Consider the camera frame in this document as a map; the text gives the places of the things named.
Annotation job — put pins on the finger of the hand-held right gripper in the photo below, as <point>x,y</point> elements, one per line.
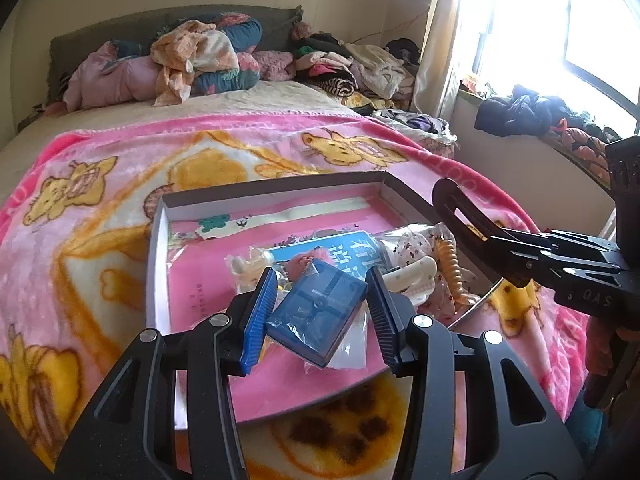
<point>520,274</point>
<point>445,205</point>

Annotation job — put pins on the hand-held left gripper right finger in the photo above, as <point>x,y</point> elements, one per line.
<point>382,320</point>

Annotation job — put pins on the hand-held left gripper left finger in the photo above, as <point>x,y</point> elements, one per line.
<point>257,320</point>

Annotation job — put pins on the blue transparent plastic box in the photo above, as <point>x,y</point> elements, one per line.
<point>320,315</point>

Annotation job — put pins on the grey cardboard box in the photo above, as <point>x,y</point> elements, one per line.
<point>165,260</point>

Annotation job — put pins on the dotted scrunchies in clear bag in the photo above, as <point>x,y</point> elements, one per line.
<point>410,245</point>

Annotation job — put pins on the white bead clip in bag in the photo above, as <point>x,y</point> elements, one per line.
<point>247,267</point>

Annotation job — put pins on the white dotted hair clip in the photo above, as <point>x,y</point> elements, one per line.
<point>412,275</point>

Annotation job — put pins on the blue printed card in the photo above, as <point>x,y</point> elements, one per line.
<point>350,250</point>

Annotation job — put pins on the floral bag of clothes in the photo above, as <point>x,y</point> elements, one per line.
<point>420,125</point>

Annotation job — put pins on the dark jacket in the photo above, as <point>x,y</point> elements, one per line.
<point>520,112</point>

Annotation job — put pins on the orange cloth on windowsill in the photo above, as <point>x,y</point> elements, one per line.
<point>580,142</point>

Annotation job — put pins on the pile of clothes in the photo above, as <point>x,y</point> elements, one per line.
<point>350,65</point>

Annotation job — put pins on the cream curtain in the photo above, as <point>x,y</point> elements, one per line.
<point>450,35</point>

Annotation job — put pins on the pink bear printed blanket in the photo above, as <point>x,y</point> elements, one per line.
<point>90,260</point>

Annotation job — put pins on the window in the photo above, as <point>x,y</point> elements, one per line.
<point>550,20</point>

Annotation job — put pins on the bed with beige sheet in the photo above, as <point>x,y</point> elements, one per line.
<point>225,105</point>

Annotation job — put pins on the pink floral garment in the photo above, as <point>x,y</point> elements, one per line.
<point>270,65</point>

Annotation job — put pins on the teal floral pillow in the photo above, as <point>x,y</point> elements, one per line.
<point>245,32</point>
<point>225,80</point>

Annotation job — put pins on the orange patterned cloth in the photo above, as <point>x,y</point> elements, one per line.
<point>190,55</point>

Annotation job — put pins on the pink quilt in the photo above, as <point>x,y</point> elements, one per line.
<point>110,77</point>

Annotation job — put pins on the pile of bedding and pillows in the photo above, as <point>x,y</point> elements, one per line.
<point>100,35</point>

